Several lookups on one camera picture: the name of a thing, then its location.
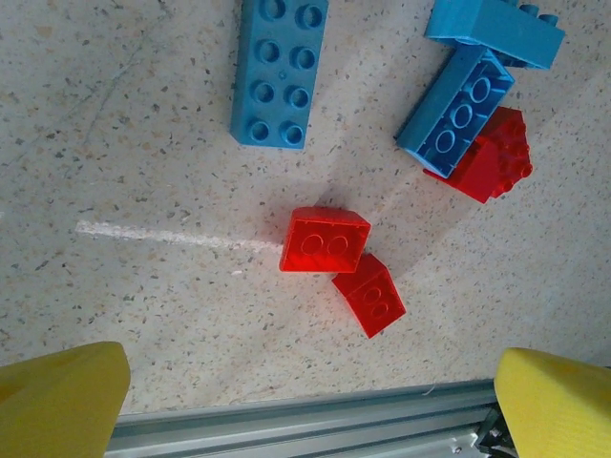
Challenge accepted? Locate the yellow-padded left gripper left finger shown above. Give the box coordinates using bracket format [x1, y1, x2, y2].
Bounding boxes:
[0, 341, 132, 458]

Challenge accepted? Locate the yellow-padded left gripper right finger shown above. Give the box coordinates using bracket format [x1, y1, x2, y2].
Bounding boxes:
[494, 346, 611, 458]

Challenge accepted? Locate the large red lego brick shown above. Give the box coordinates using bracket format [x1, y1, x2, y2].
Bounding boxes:
[476, 107, 535, 197]

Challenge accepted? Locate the long blue lego brick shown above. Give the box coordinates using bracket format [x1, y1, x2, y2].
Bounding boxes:
[229, 0, 330, 151]

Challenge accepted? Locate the long aluminium frame rail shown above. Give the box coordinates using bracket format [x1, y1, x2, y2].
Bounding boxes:
[104, 378, 519, 458]

